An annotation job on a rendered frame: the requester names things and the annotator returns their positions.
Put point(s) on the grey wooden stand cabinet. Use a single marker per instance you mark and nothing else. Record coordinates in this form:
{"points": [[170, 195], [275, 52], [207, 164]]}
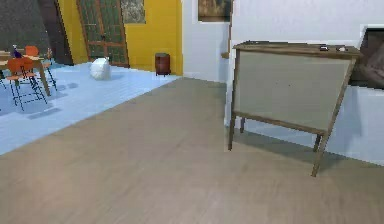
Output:
{"points": [[286, 88]]}

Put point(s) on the dark red round bin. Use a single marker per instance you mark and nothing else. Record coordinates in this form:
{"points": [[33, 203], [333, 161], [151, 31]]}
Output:
{"points": [[162, 63]]}

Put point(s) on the flat dark object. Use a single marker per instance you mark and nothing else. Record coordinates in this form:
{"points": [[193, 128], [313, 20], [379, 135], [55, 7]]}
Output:
{"points": [[256, 42]]}

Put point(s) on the white lumpy bag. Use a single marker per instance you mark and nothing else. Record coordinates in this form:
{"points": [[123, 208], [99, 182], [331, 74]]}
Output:
{"points": [[100, 69]]}

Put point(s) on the brown framed glass door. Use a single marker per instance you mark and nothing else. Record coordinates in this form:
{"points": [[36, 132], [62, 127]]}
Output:
{"points": [[104, 30]]}

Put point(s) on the small white round object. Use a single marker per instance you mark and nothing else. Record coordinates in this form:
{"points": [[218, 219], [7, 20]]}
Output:
{"points": [[341, 49]]}

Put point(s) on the orange chair black legs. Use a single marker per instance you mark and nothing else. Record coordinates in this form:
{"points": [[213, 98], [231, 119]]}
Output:
{"points": [[35, 53], [22, 75]]}

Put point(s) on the dark purple bottle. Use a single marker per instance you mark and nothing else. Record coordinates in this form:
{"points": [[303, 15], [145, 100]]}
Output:
{"points": [[16, 52]]}

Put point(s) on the brown framed wall picture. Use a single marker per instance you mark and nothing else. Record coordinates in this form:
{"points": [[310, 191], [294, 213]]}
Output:
{"points": [[214, 9]]}

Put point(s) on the grey green wall picture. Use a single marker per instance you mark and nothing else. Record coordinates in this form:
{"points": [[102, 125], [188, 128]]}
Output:
{"points": [[133, 10]]}

